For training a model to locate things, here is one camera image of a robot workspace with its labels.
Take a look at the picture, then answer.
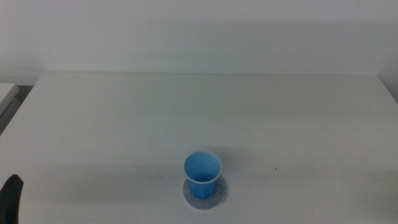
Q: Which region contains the round grey felt cup mat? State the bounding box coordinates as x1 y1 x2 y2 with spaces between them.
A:
182 174 229 211

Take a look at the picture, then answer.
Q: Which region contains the blue plastic cup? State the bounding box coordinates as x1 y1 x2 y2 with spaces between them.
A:
183 151 223 200

